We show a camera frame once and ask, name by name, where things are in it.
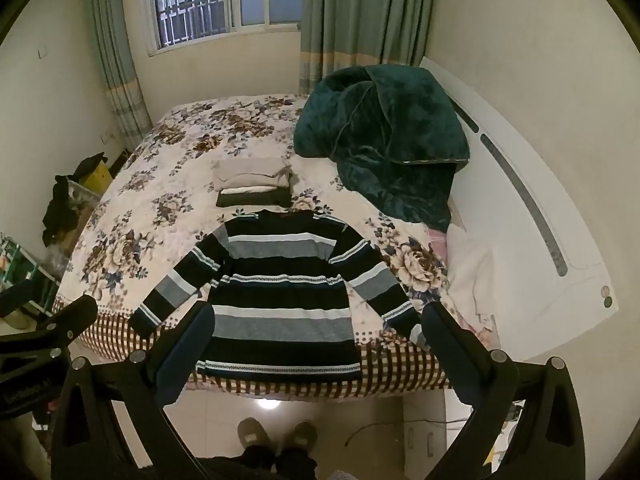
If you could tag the yellow box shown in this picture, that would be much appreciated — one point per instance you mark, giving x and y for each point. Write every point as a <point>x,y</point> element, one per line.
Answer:
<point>98,181</point>

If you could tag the black folded garment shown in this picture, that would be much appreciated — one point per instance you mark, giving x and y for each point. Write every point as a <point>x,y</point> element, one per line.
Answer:
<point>281,197</point>

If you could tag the beige folded garment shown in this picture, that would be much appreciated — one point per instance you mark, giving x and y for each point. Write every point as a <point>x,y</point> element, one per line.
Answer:
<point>251,173</point>

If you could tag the green curtain right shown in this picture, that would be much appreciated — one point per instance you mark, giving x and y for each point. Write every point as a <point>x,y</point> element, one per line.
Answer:
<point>336,34</point>

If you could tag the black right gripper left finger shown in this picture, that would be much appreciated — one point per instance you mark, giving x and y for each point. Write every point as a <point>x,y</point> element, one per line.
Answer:
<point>88,442</point>

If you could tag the green curtain left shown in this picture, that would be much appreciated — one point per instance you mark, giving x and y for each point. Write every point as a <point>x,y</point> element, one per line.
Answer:
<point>110,42</point>

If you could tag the green curtain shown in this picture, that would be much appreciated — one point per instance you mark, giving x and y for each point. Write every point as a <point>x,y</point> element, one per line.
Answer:
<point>336,34</point>
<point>110,42</point>

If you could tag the grey slipper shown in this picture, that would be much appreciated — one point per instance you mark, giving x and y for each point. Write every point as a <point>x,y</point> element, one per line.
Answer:
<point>304,436</point>
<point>252,434</point>

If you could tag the white pillow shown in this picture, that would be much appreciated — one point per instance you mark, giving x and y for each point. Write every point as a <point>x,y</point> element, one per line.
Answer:
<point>471,273</point>

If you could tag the white bed headboard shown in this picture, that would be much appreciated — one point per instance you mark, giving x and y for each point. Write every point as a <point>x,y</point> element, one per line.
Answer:
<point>552,284</point>

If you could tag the black grey striped sweater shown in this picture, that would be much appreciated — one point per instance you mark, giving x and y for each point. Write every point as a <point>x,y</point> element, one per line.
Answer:
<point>278,284</point>

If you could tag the green white box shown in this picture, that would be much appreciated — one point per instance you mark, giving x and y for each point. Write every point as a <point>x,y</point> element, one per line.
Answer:
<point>26,286</point>

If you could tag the black clothes pile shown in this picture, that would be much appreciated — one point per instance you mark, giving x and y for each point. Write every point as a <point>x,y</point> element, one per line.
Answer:
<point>69,199</point>

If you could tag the floral bed blanket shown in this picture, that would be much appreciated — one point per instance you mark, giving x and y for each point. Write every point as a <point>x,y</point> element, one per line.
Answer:
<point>163,202</point>

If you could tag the right grey slipper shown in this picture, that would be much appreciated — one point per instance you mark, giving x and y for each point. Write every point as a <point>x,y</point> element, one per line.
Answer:
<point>304,436</point>

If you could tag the left grey slipper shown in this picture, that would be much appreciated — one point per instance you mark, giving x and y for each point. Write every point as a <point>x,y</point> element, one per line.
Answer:
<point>252,434</point>

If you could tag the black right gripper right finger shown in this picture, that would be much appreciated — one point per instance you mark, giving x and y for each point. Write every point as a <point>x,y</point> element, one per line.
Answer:
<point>548,441</point>

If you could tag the dark green plush blanket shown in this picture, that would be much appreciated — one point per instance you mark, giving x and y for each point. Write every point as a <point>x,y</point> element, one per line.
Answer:
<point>393,135</point>

